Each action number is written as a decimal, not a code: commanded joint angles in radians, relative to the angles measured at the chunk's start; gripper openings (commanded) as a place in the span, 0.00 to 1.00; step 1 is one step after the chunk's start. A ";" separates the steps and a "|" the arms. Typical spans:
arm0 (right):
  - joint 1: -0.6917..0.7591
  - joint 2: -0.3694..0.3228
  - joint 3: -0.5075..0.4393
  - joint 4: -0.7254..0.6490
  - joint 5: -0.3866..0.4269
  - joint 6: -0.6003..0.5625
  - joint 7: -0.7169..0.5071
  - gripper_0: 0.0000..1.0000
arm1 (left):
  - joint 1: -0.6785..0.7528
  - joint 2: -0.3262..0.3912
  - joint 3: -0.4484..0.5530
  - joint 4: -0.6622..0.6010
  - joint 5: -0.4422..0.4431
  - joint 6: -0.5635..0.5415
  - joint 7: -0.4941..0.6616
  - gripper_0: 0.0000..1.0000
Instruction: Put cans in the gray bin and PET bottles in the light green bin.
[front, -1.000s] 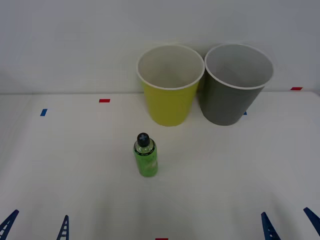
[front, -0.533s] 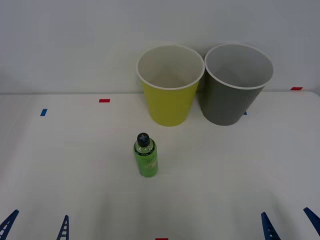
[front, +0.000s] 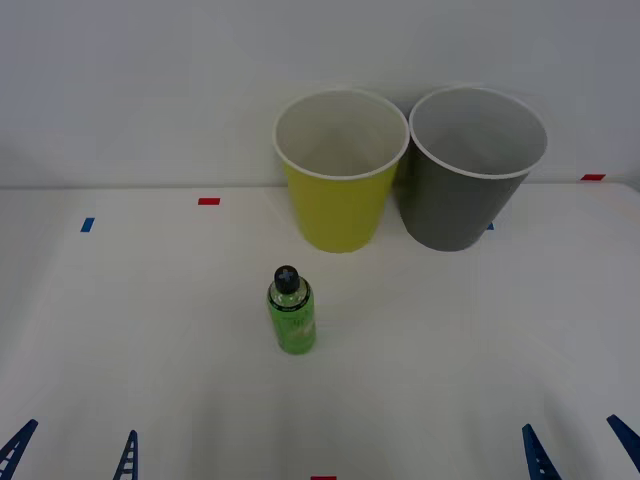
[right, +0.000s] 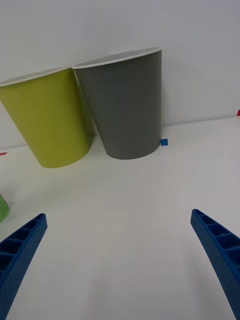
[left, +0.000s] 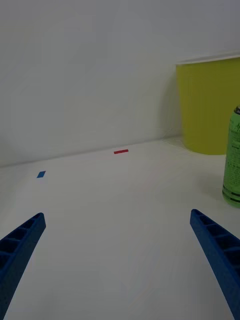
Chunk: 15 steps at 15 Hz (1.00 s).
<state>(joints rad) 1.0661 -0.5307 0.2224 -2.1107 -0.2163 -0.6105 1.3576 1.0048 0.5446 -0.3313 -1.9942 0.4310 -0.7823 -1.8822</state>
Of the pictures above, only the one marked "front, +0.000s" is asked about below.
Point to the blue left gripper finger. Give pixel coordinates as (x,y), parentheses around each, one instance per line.
(15,447)
(127,460)

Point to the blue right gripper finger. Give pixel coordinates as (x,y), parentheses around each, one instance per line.
(627,440)
(537,457)

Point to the green bottle with black cap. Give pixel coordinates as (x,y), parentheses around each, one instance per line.
(295,325)

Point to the grey plastic bin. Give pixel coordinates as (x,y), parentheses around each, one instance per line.
(450,210)

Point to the yellow-green plastic bin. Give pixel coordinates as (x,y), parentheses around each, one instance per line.
(340,210)

